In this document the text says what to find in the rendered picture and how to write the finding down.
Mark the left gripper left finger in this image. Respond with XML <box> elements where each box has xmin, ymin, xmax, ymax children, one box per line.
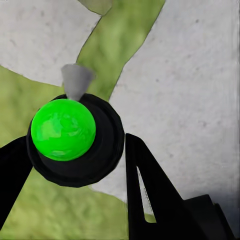
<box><xmin>0</xmin><ymin>135</ymin><xmax>34</xmax><ymax>230</ymax></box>

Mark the insectifuge atomizer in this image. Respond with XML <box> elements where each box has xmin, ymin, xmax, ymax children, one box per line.
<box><xmin>26</xmin><ymin>64</ymin><xmax>126</xmax><ymax>188</ymax></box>

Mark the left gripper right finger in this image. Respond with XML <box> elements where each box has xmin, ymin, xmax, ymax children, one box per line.
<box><xmin>125</xmin><ymin>133</ymin><xmax>211</xmax><ymax>240</ymax></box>

